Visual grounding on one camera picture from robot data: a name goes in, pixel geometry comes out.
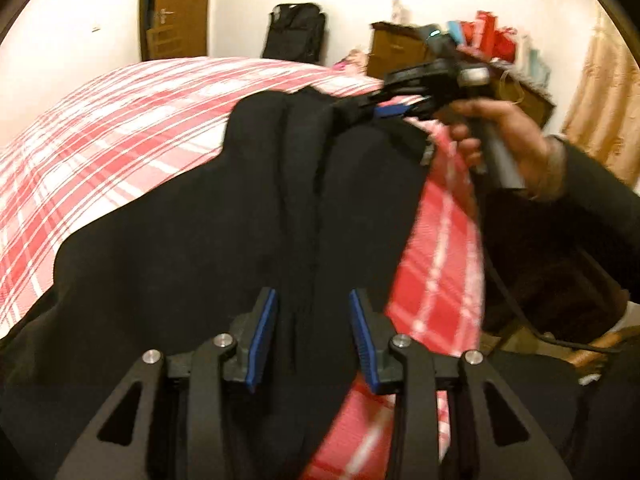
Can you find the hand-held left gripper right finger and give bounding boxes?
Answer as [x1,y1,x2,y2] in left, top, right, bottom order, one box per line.
[348,288,573,480]

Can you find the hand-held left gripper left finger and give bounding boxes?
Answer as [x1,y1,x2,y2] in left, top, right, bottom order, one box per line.
[55,287,279,480]

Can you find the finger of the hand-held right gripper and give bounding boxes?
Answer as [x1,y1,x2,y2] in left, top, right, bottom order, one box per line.
[335,91,437,123]

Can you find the black pants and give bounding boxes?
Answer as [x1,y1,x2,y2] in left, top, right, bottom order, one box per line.
[0,86,441,480]

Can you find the person's right forearm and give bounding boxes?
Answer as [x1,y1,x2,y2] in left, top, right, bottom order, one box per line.
[547,134,640,306]

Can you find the person's right hand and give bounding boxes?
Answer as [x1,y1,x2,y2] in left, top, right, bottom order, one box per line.
[447,99,567,202]

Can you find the brown cardboard box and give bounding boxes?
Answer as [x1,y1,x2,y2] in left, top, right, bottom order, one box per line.
[369,21,557,127]

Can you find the red gift bags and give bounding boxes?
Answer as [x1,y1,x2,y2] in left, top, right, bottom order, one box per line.
[460,10,519,63]

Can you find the pink patterned bag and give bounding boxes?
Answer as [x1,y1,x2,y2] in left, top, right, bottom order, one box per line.
[331,49,372,75]

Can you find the black suitcase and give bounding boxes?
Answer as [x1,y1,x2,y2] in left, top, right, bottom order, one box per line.
[261,3,327,66]

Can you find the beige patterned curtain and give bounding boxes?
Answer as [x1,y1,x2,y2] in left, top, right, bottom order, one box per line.
[560,10,640,186]

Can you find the brown wooden door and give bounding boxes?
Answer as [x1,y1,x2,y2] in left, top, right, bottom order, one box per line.
[140,0,213,61]

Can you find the red plaid bed sheet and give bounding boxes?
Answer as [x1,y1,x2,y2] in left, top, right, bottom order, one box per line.
[0,56,486,480]

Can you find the black cable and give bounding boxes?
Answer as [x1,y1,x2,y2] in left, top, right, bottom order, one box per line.
[477,195,640,352]

